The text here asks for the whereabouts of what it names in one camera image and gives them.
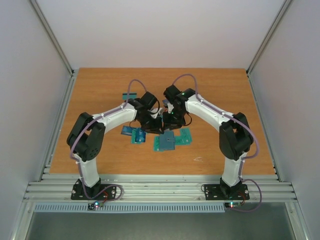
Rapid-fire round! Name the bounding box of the controller board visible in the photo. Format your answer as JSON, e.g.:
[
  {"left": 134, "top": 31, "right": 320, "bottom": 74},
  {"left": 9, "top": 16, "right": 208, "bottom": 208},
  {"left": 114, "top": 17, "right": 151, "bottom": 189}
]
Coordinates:
[
  {"left": 87, "top": 202, "right": 104, "bottom": 211},
  {"left": 224, "top": 201, "right": 244, "bottom": 209}
]

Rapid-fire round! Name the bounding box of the left controller board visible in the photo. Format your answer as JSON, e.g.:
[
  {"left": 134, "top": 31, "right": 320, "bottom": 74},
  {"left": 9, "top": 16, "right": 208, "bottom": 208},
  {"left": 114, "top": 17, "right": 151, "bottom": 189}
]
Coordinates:
[{"left": 87, "top": 202, "right": 104, "bottom": 211}]

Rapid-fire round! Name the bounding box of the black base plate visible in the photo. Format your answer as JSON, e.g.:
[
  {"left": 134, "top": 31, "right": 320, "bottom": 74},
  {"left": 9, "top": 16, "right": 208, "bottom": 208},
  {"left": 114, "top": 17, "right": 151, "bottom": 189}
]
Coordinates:
[
  {"left": 203, "top": 183, "right": 250, "bottom": 201},
  {"left": 70, "top": 183, "right": 117, "bottom": 201}
]

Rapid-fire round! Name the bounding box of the teal card with signature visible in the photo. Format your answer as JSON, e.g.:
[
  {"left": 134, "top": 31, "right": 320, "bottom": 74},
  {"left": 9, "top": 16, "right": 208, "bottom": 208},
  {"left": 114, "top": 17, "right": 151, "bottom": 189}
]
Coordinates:
[{"left": 153, "top": 136, "right": 162, "bottom": 152}]

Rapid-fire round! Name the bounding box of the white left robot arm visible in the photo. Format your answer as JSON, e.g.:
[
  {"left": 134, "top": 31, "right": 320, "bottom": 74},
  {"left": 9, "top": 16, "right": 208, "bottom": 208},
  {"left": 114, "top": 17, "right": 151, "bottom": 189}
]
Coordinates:
[{"left": 66, "top": 91, "right": 164, "bottom": 199}]

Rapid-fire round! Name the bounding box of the grey slotted cable duct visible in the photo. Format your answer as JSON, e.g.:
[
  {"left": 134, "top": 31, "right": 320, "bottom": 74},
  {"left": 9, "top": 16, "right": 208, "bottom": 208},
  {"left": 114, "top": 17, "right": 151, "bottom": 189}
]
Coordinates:
[{"left": 34, "top": 202, "right": 225, "bottom": 214}]

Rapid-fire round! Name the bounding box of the teal card black stripe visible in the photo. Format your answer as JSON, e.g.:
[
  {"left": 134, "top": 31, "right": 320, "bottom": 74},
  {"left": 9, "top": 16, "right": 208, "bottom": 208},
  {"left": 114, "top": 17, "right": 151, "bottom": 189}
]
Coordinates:
[{"left": 122, "top": 92, "right": 137, "bottom": 101}]

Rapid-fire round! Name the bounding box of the right controller board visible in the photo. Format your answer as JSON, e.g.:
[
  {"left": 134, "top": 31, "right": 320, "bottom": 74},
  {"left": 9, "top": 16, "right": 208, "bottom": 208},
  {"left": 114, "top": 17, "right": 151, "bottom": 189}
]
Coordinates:
[{"left": 224, "top": 201, "right": 244, "bottom": 209}]

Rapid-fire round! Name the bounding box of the blue card near centre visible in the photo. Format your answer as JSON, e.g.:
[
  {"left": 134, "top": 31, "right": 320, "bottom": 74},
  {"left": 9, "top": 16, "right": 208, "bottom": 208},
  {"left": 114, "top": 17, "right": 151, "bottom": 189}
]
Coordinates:
[{"left": 135, "top": 127, "right": 146, "bottom": 144}]

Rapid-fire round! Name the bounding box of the teal card under pile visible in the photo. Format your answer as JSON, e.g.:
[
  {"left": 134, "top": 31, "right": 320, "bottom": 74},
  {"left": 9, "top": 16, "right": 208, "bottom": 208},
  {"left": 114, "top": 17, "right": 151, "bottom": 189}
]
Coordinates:
[{"left": 131, "top": 128, "right": 138, "bottom": 144}]

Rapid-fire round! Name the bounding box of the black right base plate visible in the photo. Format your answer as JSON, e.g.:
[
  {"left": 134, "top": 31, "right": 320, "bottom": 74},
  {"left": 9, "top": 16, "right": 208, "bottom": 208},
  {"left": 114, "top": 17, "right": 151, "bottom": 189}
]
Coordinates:
[{"left": 203, "top": 183, "right": 250, "bottom": 201}]

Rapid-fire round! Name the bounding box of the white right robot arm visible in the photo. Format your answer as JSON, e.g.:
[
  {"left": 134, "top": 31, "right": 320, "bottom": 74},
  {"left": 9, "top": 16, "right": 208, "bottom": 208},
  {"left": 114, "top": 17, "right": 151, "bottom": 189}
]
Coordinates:
[{"left": 162, "top": 85, "right": 254, "bottom": 198}]

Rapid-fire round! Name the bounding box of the dark blue card left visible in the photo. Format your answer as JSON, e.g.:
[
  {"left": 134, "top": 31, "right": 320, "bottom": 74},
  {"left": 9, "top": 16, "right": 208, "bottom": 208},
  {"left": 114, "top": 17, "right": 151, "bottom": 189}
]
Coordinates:
[{"left": 121, "top": 125, "right": 133, "bottom": 136}]

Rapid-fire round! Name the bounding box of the teal leather card holder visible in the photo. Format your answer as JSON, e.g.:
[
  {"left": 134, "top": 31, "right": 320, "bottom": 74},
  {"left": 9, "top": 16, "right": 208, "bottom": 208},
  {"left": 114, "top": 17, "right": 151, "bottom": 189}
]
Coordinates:
[{"left": 158, "top": 130, "right": 176, "bottom": 151}]

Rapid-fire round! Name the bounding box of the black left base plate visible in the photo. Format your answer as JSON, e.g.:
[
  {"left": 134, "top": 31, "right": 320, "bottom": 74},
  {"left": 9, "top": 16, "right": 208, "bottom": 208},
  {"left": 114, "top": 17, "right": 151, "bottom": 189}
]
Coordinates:
[{"left": 70, "top": 183, "right": 117, "bottom": 201}]

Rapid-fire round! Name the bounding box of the teal card right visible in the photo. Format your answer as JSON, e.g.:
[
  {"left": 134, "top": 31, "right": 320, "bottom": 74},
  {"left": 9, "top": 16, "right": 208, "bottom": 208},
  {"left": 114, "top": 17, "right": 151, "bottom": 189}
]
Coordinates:
[{"left": 174, "top": 127, "right": 193, "bottom": 146}]

